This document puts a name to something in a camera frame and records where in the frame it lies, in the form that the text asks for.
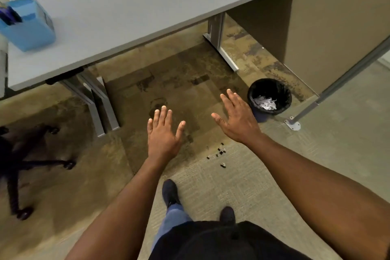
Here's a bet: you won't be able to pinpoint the person's left hand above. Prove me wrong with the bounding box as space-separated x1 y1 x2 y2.
147 106 186 161

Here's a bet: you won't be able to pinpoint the person's right hand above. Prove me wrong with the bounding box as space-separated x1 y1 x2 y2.
211 89 262 145

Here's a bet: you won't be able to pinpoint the person's left forearm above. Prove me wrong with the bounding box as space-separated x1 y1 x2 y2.
65 152 181 260

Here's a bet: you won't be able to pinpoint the person's right forearm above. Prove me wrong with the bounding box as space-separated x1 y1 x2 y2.
244 133 390 260

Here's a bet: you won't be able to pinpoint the pile of black binder clips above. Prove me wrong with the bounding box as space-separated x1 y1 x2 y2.
207 142 227 160

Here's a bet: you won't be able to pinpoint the crumpled white paper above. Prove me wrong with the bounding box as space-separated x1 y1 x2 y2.
253 96 277 111

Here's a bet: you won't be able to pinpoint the black waste bin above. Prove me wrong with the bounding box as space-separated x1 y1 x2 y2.
247 78 292 123

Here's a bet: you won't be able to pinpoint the person's dark left shoe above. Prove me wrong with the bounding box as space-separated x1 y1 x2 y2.
162 179 181 209

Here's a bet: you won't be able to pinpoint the person's dark shoe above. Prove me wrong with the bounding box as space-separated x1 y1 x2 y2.
220 206 236 226
162 179 181 209

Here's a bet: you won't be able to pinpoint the person's blue trousers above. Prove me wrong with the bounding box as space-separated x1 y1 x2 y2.
151 203 193 252

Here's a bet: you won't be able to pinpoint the person's dark right shoe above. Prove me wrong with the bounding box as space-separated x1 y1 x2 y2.
220 206 236 226

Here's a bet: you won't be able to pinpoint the grey office desk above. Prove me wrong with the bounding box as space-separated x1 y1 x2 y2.
7 0 294 138

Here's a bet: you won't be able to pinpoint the person's black shirt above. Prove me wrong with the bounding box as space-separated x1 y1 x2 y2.
149 220 314 260

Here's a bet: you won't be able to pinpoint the tan partition panel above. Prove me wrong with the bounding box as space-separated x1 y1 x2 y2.
227 0 390 96

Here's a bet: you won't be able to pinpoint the black office chair base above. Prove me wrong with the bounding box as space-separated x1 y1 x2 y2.
0 126 77 221

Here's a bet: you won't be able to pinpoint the blue desk organizer box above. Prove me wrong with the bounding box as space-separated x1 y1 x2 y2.
0 0 57 52

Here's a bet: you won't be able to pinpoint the dark blue pens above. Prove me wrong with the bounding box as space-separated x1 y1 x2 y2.
0 5 23 26

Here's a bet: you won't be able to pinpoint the black under-desk cable tray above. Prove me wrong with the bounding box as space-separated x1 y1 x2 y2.
45 67 85 86

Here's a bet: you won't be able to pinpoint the grey metal partition post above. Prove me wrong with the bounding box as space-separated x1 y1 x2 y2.
284 36 390 131

